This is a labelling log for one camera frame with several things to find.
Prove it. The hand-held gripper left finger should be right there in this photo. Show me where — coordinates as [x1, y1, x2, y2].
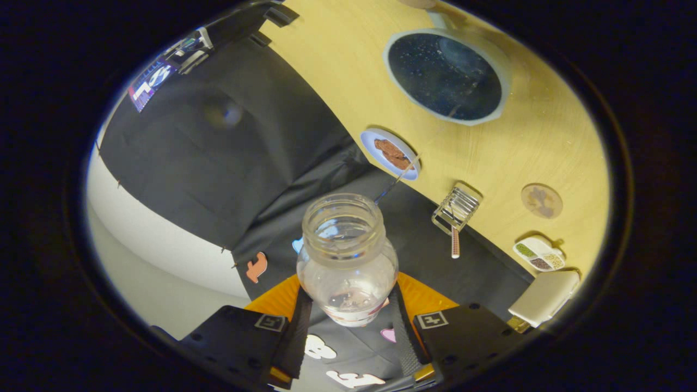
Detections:
[150, 274, 314, 390]

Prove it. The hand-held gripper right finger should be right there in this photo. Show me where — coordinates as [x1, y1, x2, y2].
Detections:
[388, 272, 542, 388]

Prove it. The clear glass juice bottle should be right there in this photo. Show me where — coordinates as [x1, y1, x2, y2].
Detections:
[296, 193, 400, 328]

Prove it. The round wooden coaster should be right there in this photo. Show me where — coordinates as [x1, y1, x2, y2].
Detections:
[521, 183, 564, 219]

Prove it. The white rectangular box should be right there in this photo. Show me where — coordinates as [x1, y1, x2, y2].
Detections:
[508, 269, 582, 334]

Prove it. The white divided seed dish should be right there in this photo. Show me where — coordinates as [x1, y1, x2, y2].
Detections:
[512, 236, 566, 272]

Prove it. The thin metal fork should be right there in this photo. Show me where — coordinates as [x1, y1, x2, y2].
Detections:
[373, 154, 423, 205]

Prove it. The brown food piece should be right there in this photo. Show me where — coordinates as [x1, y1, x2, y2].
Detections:
[374, 138, 412, 171]

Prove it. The small blue plate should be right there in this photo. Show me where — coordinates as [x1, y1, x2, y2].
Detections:
[360, 128, 421, 181]

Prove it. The black backdrop cloth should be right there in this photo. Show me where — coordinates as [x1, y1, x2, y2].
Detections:
[98, 30, 535, 390]

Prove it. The wooden table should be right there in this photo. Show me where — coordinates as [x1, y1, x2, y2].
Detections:
[260, 0, 611, 279]

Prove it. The large dark speckled plate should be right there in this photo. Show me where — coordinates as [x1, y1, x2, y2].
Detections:
[383, 28, 512, 127]

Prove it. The colourful printed sign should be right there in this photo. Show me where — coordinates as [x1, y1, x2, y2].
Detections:
[127, 27, 214, 113]

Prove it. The wire slicer with handle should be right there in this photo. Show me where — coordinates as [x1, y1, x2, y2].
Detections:
[431, 184, 484, 260]

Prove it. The black clamp bracket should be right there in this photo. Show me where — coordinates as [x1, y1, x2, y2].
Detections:
[248, 2, 299, 47]

